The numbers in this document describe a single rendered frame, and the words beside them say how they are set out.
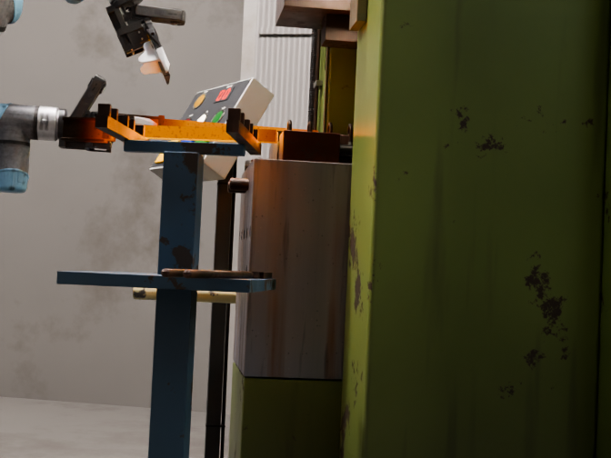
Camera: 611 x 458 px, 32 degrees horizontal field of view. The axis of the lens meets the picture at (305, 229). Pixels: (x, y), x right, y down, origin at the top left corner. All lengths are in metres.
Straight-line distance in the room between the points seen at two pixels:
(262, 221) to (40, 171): 3.33
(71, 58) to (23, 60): 0.26
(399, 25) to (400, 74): 0.09
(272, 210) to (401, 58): 0.43
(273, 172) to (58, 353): 3.30
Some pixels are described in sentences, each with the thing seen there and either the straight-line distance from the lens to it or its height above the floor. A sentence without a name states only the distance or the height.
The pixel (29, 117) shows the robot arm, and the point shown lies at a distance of 2.36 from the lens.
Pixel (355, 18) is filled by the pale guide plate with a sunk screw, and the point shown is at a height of 1.19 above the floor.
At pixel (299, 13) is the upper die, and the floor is 1.27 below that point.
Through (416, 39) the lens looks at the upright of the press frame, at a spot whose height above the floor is 1.12.
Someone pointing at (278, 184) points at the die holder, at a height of 0.86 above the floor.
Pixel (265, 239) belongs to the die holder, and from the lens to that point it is 2.14.
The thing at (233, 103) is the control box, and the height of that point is 1.13.
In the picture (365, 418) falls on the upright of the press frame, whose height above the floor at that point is 0.43.
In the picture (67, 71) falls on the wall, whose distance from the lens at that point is 5.41.
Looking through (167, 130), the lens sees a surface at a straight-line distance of 1.95.
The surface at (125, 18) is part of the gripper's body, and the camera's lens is 2.42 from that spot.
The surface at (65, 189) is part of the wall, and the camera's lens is 5.33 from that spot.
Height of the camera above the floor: 0.69
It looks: 2 degrees up
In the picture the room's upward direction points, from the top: 3 degrees clockwise
